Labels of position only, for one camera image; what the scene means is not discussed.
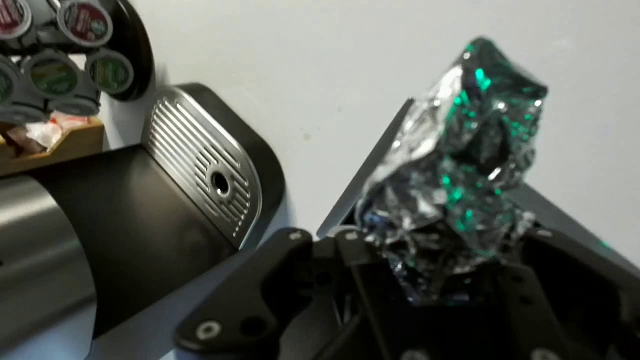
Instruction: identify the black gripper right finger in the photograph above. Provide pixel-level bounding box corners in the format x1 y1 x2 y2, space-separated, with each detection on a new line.
491 218 640 360

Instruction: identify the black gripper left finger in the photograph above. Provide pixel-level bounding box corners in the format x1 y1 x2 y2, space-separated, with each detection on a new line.
173 229 359 360

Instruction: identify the silver foil ball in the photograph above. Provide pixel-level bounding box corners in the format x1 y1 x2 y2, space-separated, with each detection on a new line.
356 39 547 306

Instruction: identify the coffee machine drip tray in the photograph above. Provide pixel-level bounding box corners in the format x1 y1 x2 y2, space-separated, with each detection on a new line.
145 83 285 248

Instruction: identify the wooden tray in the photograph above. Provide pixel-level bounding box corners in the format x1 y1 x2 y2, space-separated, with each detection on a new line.
0 118 105 177

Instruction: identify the coffee pod carousel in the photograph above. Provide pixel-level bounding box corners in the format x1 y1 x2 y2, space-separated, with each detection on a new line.
0 0 154 125

